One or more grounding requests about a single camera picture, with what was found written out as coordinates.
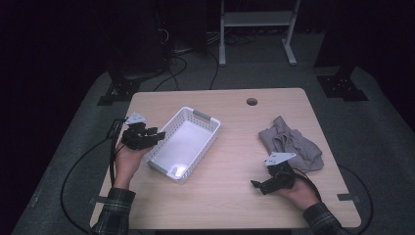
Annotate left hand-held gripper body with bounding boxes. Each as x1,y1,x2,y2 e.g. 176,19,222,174
120,112,155,152

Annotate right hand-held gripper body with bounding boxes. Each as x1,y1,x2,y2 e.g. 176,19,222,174
263,151,298,194

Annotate white plastic basket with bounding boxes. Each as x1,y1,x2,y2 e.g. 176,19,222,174
143,106,222,185

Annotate grey shirt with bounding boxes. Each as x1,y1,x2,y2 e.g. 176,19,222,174
257,116,325,174

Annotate person's right hand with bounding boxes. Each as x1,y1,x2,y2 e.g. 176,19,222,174
275,175,322,212

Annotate person's left hand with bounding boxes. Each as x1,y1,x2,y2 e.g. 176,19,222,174
113,141,155,190

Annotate black stand base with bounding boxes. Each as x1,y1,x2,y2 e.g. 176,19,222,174
315,63,370,102
96,68,164,107

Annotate grey tape strip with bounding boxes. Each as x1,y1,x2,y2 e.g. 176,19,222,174
337,193,362,203
89,195,109,206

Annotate right hand-held gripper black cable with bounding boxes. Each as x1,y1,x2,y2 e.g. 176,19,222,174
292,167,322,202

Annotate hand-held gripper black cable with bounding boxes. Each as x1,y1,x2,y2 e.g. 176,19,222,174
108,117,128,187
292,167,322,202

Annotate left hand-held gripper black cable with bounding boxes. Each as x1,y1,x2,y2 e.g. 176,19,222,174
108,117,128,187

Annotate black floor cable tangle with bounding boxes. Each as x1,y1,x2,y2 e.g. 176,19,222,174
153,55,189,92

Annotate thin black floor cable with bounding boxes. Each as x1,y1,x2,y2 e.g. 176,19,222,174
208,50,220,91

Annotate black looped floor cable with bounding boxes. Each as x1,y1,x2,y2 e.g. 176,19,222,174
337,164,374,235
60,136,114,235

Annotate bundle of background cables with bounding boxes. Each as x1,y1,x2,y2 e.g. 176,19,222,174
207,30,258,47

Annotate white metal stand frame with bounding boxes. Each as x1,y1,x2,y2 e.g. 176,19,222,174
218,0,301,68

